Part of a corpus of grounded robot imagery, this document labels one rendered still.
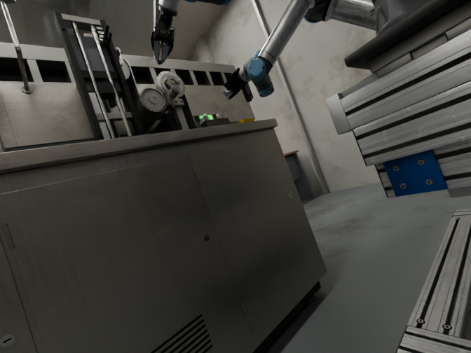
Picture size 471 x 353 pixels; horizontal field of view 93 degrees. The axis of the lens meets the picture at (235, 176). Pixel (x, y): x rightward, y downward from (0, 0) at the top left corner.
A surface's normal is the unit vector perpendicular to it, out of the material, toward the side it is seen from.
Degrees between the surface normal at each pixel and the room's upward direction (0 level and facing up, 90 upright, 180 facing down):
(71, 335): 90
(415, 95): 90
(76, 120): 90
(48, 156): 90
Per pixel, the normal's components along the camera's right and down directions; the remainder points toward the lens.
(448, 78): -0.74, 0.25
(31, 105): 0.59, -0.25
